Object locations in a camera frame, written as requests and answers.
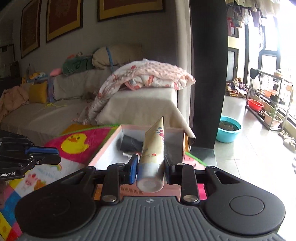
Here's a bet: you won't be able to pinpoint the black card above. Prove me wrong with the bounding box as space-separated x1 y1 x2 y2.
116 135 143 153

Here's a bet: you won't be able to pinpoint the cream lotion tube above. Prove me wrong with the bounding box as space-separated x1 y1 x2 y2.
136 117 165 193

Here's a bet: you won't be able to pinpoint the colourful play mat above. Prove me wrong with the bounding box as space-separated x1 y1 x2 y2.
0 123 209 241

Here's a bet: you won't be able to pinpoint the yellow cushion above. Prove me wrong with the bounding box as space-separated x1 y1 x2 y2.
29 81 47 104

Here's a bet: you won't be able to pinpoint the beige covered sofa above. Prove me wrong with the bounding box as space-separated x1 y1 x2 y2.
1 69 196 145

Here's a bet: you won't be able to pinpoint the teal plastic basin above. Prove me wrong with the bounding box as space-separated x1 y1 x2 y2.
216 115 242 143

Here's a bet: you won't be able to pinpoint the pink cardboard box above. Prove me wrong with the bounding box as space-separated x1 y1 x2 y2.
87 123 193 202

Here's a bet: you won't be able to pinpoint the white slippers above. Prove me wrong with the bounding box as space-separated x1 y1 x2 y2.
278 130 296 153

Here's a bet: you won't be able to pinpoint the green plush toy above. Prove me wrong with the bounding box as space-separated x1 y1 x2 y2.
50 55 95 77

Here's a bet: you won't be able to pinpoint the red plastic basin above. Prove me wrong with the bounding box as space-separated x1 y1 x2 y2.
247 98 264 112

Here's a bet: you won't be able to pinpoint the metal shelf rack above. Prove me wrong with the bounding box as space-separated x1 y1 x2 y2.
245 69 294 131

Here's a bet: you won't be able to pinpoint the beige pillow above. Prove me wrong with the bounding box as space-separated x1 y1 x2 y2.
92 44 144 69

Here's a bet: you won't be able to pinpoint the pink floral blanket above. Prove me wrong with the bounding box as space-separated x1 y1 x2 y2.
74 59 196 125

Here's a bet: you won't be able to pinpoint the framed wall picture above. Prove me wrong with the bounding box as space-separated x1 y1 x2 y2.
97 0 164 22
20 0 42 59
46 0 83 43

